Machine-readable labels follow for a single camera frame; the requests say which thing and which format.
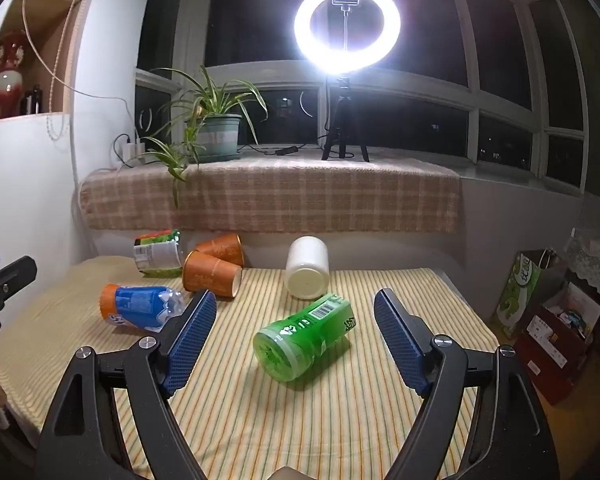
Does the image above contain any white lace cloth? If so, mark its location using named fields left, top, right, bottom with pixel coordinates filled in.
left=565, top=228, right=600, bottom=293

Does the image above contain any white plastic cup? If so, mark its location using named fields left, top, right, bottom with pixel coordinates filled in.
left=284, top=236, right=330, bottom=300

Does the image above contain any green tea bottle cup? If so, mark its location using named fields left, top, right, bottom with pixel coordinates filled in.
left=252, top=294, right=356, bottom=382

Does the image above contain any white ring light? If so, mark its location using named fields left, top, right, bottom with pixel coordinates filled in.
left=294, top=0, right=401, bottom=77

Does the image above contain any green white label can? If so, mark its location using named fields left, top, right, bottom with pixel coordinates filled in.
left=133, top=230, right=183, bottom=278

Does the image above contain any orange paper cup front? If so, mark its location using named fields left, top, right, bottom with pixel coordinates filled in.
left=182, top=250, right=242, bottom=298

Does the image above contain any plaid beige sill cloth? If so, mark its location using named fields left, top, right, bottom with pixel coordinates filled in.
left=79, top=154, right=462, bottom=234

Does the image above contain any spider plant in green pot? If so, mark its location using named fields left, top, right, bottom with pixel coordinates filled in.
left=145, top=66, right=268, bottom=206

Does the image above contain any green gift bag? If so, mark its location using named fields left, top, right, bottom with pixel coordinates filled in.
left=492, top=248, right=567, bottom=339

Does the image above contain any wooden wall shelf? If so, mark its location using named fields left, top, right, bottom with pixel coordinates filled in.
left=0, top=0, right=82, bottom=113

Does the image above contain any orange blue soda bottle cup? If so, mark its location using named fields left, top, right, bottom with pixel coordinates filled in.
left=98, top=284, right=186, bottom=333

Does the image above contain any orange paper cup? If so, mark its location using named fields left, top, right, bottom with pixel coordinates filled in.
left=195, top=233, right=245, bottom=266
left=182, top=250, right=242, bottom=298

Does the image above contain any orange paper cup rear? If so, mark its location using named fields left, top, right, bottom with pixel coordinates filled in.
left=195, top=233, right=245, bottom=266

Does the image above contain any white power strip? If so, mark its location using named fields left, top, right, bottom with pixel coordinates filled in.
left=112, top=133, right=146, bottom=167

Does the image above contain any red white ceramic vase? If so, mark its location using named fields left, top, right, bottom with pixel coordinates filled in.
left=0, top=30, right=27, bottom=119

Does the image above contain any black tripod stand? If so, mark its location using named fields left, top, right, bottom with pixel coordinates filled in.
left=322, top=0, right=370, bottom=162

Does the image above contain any red cardboard box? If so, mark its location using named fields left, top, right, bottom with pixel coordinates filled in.
left=514, top=282, right=600, bottom=405

